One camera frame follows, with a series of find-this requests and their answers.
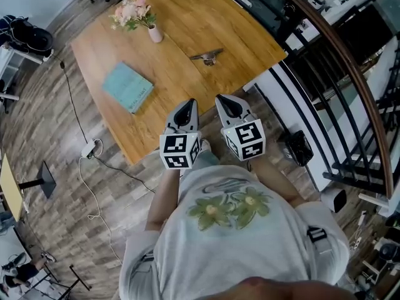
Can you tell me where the white cylindrical device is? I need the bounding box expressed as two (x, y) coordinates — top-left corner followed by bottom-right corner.
(319, 188), (348, 214)

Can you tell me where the grey metal object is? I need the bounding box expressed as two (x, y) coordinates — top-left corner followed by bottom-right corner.
(189, 47), (225, 66)

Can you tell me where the white floor cable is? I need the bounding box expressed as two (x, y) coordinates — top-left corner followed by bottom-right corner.
(77, 156), (123, 266)

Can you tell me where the black floor cable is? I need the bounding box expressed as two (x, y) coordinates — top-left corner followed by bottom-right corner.
(58, 60), (156, 194)

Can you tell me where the person's right forearm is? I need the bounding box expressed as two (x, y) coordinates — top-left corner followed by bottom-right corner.
(249, 157), (306, 208)

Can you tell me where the black shoulder strap buckle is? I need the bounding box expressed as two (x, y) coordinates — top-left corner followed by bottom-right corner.
(307, 226), (328, 244)

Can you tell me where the pink ceramic vase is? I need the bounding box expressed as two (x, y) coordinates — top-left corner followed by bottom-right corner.
(147, 23), (164, 44)

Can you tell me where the yellow table with black stand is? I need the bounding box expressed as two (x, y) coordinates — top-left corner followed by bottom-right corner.
(0, 153), (58, 223)

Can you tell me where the black bag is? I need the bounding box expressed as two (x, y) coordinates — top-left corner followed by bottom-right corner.
(0, 14), (54, 58)

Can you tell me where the white power strip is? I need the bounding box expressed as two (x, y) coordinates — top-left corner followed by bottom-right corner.
(80, 138), (104, 160)

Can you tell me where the black metal floor stand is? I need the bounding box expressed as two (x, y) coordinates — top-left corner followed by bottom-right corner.
(37, 263), (93, 300)

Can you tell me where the person's light jeans leg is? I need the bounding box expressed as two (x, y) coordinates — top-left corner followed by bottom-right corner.
(194, 148), (220, 170)

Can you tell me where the black waste bin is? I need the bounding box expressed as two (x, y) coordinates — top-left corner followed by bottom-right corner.
(283, 129), (314, 168)

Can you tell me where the black railing with wooden handrail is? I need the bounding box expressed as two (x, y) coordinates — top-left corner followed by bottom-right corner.
(215, 0), (400, 199)

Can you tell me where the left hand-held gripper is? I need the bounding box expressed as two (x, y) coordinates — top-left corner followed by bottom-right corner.
(159, 98), (203, 171)

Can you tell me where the person's white flower-print shirt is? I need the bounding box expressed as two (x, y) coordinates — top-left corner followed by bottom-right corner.
(118, 164), (351, 300)

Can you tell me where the black fan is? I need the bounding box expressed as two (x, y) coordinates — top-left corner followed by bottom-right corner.
(378, 241), (400, 263)

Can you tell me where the teal hardcover book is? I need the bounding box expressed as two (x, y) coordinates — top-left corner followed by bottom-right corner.
(101, 61), (155, 115)

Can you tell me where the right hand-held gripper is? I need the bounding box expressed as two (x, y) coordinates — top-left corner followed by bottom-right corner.
(215, 94), (267, 163)

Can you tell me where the pink flower bouquet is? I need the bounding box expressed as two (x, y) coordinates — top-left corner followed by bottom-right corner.
(108, 0), (157, 33)

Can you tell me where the person's left forearm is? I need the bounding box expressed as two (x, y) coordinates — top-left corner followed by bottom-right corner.
(144, 166), (183, 232)

